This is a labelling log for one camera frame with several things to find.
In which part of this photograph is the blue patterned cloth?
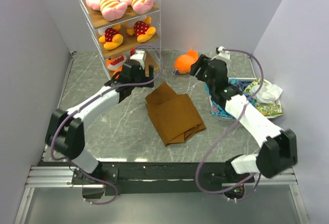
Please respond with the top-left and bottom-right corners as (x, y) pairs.
(205, 78), (255, 121)

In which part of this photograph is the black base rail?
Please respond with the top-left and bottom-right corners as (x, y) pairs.
(38, 161), (258, 196)

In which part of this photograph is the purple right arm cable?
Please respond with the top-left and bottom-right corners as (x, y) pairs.
(195, 48), (265, 201)

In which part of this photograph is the orange goldfish plush toy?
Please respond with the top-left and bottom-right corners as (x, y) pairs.
(173, 49), (198, 74)

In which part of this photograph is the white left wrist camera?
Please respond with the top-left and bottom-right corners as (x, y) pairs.
(130, 50), (147, 69)

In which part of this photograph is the brown folded cloth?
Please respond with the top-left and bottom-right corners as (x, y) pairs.
(145, 82), (206, 146)

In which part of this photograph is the yellow frog plush polka dress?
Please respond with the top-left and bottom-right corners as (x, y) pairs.
(98, 24), (123, 50)

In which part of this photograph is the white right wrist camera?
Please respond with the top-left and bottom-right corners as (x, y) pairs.
(215, 46), (230, 61)

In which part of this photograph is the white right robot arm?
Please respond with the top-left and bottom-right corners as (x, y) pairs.
(190, 54), (298, 182)

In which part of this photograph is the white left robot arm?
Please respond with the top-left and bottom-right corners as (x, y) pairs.
(45, 60), (154, 184)

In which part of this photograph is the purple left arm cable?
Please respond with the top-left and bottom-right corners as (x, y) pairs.
(50, 44), (165, 160)

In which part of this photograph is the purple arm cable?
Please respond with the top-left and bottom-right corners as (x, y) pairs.
(195, 48), (265, 201)
(50, 44), (165, 160)

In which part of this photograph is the orange shark plush toy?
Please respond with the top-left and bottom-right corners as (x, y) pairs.
(105, 54), (127, 77)

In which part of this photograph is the floral yellow green cloth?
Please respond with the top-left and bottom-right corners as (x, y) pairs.
(250, 80), (284, 117)

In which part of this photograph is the white laundry tray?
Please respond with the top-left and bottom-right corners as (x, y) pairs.
(209, 78), (284, 121)

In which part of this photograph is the white wire wooden shelf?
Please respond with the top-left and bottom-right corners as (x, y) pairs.
(79, 0), (161, 79)

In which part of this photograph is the white crumpled cloth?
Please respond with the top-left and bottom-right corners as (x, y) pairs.
(250, 84), (283, 104)

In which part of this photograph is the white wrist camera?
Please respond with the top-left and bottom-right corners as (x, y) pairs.
(215, 46), (230, 61)
(130, 50), (147, 69)

